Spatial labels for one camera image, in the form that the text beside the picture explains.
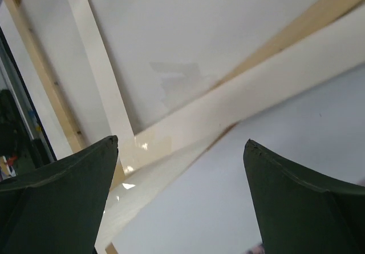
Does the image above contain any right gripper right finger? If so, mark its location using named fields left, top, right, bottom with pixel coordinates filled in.
left=243, top=140, right=364, bottom=253

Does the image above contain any wooden picture frame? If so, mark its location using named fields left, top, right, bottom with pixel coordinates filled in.
left=1, top=0, right=364, bottom=253

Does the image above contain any cream mat board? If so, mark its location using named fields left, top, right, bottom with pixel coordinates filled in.
left=59, top=0, right=365, bottom=254

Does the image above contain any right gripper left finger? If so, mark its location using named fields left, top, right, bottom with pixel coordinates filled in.
left=1, top=135, right=118, bottom=253

